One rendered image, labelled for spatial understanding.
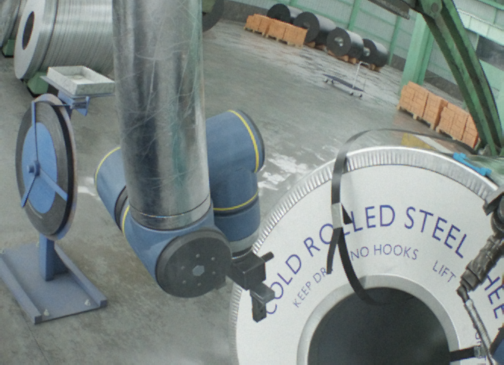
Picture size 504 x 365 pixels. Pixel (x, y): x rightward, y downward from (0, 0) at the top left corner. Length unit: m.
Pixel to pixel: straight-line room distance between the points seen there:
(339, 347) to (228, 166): 0.93
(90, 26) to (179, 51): 5.03
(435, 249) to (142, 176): 0.77
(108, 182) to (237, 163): 0.20
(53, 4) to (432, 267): 4.86
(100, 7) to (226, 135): 4.92
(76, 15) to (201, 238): 4.96
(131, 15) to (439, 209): 0.85
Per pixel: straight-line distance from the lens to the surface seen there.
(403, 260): 1.22
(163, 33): 0.51
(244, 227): 0.89
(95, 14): 5.59
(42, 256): 2.49
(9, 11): 0.69
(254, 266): 0.95
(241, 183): 0.85
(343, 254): 1.27
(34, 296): 2.43
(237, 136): 0.82
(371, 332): 1.76
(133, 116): 0.55
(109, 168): 0.79
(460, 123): 12.38
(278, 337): 1.53
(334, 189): 1.28
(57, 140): 2.03
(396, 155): 1.22
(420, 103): 12.90
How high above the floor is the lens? 1.54
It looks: 20 degrees down
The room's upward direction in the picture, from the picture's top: 18 degrees clockwise
